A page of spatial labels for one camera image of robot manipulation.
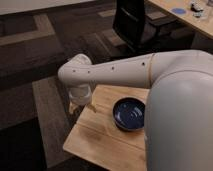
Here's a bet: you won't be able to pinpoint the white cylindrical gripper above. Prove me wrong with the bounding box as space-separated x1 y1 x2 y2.
69 84 97 114

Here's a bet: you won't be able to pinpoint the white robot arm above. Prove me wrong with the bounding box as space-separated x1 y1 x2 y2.
58 50 213 171

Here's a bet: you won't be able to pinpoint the dark blue ceramic bowl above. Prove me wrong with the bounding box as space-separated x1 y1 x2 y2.
112 97 145 132

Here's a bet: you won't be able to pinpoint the black office chair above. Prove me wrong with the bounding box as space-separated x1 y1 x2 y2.
110 0 175 61

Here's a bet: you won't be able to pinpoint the blue round coaster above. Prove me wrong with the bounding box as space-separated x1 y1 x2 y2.
172 8 186 14

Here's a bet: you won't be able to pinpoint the light wooden far desk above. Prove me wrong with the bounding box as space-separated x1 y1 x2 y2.
148 0 213 39

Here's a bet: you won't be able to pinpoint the small items on far desk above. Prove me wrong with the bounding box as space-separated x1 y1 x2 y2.
190 1 204 18

